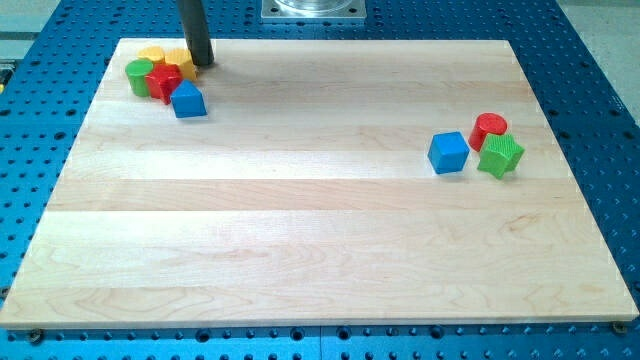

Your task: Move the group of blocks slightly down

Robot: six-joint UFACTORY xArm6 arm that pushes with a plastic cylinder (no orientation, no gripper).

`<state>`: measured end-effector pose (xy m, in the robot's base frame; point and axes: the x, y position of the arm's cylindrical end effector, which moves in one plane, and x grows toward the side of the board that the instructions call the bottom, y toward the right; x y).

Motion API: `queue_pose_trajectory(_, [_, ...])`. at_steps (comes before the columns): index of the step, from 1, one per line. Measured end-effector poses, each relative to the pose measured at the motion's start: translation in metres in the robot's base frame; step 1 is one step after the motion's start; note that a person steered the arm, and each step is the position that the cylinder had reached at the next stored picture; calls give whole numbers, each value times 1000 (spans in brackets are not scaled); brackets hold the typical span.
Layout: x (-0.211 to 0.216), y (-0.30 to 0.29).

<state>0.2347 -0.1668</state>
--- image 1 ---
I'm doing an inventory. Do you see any red cylinder block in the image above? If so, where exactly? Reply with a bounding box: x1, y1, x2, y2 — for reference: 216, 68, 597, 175
468, 112, 508, 152

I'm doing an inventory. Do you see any left board clamp screw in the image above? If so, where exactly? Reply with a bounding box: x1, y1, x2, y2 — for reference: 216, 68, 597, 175
26, 329, 45, 345

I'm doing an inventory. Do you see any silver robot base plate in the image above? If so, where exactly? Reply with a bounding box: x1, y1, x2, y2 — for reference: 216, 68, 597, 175
260, 0, 367, 22

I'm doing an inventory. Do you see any blue triangle block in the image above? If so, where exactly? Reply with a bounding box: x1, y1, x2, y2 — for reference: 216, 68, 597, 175
170, 80, 207, 118

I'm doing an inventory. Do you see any yellow hexagon block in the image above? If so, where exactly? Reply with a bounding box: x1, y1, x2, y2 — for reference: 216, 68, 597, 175
164, 48, 197, 81

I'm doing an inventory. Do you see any board clamp screw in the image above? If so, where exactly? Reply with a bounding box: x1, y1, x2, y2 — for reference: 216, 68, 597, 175
26, 329, 45, 345
611, 322, 627, 335

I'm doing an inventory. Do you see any blue cube block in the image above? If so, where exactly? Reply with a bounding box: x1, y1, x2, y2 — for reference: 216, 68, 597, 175
427, 131, 469, 174

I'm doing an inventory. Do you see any light wooden board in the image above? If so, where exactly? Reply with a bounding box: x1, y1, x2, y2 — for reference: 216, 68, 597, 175
1, 38, 638, 329

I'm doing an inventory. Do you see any green cylinder block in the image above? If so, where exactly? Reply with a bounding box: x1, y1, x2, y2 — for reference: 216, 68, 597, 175
125, 59, 154, 97

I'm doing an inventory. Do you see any green star block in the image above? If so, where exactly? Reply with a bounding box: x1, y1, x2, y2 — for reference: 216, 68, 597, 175
477, 134, 525, 179

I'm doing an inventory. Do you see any yellow cylinder block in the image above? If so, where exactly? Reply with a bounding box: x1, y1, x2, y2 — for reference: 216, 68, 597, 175
137, 46, 165, 64

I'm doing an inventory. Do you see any right board clamp screw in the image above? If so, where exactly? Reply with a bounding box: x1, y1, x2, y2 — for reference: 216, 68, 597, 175
611, 322, 627, 335

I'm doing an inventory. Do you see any red star block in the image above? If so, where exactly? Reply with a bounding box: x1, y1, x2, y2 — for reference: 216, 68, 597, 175
144, 64, 183, 105

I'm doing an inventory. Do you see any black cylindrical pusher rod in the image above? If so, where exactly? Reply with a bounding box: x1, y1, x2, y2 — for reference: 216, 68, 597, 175
176, 0, 214, 67

